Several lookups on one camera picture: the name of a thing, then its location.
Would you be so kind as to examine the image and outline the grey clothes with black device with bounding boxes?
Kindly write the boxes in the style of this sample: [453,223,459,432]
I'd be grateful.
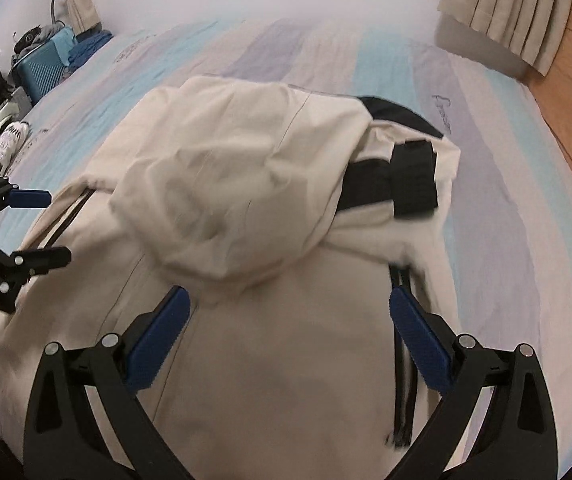
[13,22,64,56]

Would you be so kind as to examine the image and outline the blue clothes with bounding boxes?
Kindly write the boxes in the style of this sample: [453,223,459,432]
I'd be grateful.
[68,32,115,68]

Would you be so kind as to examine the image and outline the striped bed sheet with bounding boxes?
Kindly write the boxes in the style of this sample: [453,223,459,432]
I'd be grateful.
[0,19,572,461]

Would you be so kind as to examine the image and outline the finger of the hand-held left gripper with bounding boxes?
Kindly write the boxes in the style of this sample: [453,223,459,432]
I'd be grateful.
[0,180,52,233]
[0,232,72,293]

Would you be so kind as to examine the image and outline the wide beige curtain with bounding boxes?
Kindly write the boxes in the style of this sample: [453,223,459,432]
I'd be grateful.
[437,0,572,77]

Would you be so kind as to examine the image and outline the white printed garment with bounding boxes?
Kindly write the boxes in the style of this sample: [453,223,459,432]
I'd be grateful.
[0,121,32,181]

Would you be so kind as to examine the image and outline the beige and black hooded jacket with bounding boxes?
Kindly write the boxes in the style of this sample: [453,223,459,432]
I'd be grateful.
[0,74,462,480]

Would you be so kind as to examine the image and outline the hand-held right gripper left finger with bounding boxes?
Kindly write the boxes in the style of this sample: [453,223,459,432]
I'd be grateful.
[23,285,194,480]

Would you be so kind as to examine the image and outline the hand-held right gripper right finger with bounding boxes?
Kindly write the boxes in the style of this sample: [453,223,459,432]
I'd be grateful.
[388,285,559,480]

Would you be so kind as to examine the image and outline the teal suitcase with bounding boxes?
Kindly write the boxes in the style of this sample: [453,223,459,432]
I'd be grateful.
[13,37,74,106]

